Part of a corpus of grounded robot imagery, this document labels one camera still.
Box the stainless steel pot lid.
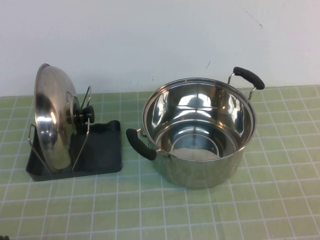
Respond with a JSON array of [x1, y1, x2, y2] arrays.
[[33, 63, 96, 176]]

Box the green checked table mat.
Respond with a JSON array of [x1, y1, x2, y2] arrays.
[[0, 84, 320, 240]]

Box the wire lid rack, black tray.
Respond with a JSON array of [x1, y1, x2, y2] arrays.
[[25, 84, 123, 182]]

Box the stainless steel pot, black handles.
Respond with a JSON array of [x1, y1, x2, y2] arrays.
[[126, 66, 266, 190]]

